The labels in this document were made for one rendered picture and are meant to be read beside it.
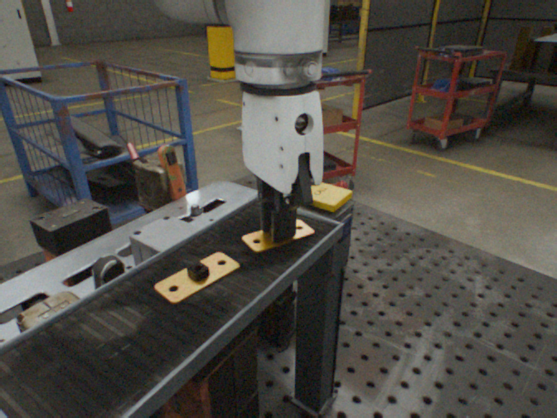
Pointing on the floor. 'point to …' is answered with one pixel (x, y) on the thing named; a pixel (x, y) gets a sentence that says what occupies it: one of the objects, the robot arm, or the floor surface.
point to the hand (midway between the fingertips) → (278, 218)
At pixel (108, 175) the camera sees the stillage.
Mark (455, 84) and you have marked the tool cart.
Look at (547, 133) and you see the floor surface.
